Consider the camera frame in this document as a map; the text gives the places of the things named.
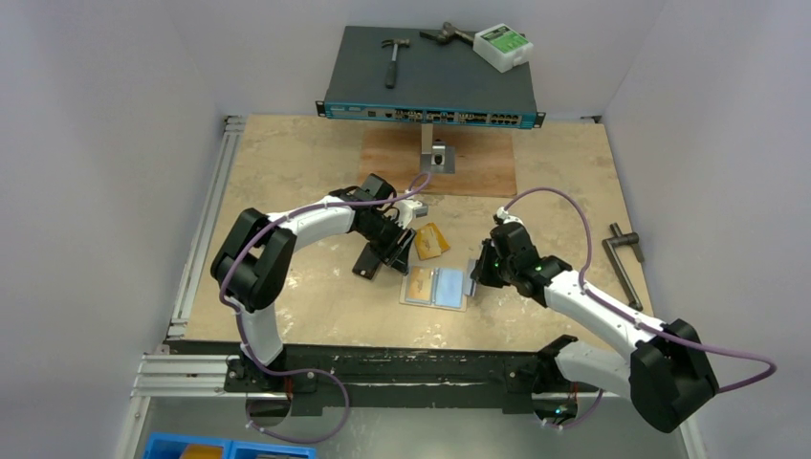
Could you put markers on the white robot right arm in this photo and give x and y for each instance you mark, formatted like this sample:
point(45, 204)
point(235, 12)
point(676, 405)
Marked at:
point(657, 366)

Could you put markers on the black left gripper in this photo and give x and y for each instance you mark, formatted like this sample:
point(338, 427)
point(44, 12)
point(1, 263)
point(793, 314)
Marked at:
point(395, 253)

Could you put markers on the metal stand base bracket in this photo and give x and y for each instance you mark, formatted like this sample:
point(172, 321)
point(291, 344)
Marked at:
point(437, 157)

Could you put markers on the aluminium frame rail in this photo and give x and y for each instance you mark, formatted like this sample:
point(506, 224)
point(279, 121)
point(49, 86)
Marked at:
point(280, 162)

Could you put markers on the white green box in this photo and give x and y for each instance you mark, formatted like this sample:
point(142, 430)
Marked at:
point(502, 47)

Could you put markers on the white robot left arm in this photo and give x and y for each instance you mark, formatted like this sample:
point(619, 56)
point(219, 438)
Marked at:
point(253, 263)

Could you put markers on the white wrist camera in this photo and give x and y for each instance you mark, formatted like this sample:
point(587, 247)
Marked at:
point(415, 209)
point(503, 216)

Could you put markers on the blue network switch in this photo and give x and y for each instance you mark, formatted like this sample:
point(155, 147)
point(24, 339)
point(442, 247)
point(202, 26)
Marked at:
point(435, 84)

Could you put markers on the brown plywood board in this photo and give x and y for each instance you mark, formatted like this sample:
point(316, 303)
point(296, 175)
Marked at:
point(484, 162)

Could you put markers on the small hammer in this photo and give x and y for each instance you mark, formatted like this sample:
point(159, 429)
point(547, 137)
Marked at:
point(392, 69)

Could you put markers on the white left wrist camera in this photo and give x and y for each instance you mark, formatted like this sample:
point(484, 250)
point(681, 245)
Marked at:
point(415, 209)

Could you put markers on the metal door handle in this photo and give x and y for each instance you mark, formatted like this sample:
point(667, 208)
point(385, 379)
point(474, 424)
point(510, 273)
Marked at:
point(611, 245)

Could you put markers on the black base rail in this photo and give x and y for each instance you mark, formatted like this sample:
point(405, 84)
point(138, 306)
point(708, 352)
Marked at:
point(307, 378)

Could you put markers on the blue plastic bin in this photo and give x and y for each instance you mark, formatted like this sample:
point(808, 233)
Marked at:
point(168, 445)

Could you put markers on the dark pliers tool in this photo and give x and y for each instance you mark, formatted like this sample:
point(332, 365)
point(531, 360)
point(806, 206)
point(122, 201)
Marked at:
point(447, 34)

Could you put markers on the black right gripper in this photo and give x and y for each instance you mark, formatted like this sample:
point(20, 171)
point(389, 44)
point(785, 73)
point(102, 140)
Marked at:
point(484, 271)

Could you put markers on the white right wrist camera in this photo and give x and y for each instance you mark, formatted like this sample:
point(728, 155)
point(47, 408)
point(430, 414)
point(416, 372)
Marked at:
point(503, 216)

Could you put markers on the tan leather card holder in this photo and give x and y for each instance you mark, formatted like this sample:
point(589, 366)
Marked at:
point(447, 291)

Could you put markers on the gold VIP credit card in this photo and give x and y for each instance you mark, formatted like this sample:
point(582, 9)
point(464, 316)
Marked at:
point(419, 286)

